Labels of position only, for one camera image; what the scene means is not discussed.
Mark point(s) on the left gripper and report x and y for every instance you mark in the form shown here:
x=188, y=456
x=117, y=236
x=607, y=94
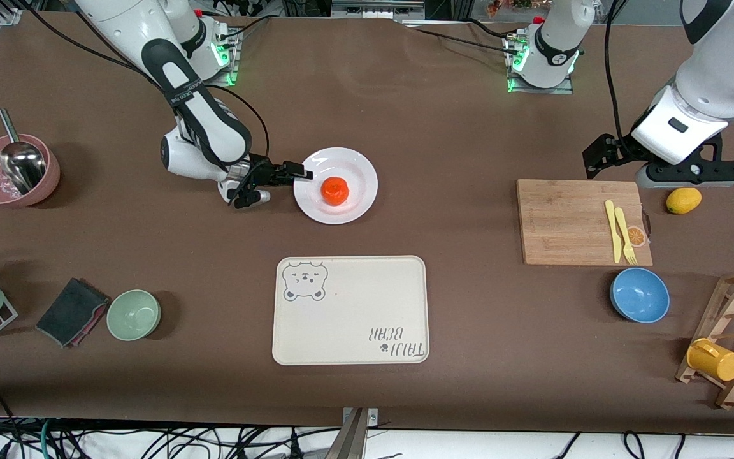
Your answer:
x=604, y=155

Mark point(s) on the cream tray with bear print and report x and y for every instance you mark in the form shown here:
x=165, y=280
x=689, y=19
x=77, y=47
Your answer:
x=354, y=312

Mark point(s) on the yellow plastic knife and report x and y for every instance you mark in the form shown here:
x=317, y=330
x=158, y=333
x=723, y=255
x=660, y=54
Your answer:
x=612, y=229

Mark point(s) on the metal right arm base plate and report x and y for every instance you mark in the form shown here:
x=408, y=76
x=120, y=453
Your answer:
x=233, y=64

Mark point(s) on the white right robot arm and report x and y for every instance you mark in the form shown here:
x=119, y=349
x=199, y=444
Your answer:
x=150, y=25

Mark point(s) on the pale green bowl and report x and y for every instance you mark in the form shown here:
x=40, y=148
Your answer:
x=134, y=315

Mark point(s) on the dark grey folded cloth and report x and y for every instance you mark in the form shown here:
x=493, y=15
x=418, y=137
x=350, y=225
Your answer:
x=71, y=312

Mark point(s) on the yellow lemon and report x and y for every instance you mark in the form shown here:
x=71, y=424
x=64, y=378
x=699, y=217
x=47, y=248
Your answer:
x=684, y=201

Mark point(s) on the yellow plastic mug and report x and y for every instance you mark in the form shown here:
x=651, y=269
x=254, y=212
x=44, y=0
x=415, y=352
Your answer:
x=714, y=362

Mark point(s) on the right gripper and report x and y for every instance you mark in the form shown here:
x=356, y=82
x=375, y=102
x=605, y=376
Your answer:
x=259, y=175

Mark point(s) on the metal ladle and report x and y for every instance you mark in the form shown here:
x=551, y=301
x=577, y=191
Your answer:
x=23, y=166

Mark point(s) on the blue bowl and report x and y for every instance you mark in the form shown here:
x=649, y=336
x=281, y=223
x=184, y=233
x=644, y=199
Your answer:
x=640, y=294

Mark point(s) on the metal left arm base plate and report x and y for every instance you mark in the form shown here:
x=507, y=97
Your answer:
x=561, y=89

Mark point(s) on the yellow plastic fork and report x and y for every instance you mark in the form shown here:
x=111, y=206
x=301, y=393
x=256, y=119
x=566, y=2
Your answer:
x=625, y=233

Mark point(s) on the orange mandarin fruit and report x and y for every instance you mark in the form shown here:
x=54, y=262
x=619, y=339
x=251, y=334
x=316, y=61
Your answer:
x=335, y=191

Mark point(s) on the metal table edge bracket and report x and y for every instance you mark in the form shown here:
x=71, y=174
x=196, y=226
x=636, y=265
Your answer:
x=357, y=433

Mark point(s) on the round white plate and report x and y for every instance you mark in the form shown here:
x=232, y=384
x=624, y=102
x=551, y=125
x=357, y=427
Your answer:
x=354, y=166

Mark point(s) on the bamboo cutting board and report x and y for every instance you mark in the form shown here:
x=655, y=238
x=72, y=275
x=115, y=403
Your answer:
x=558, y=223

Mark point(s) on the flat orange slice disc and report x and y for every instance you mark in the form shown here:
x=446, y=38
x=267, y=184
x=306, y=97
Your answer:
x=638, y=237

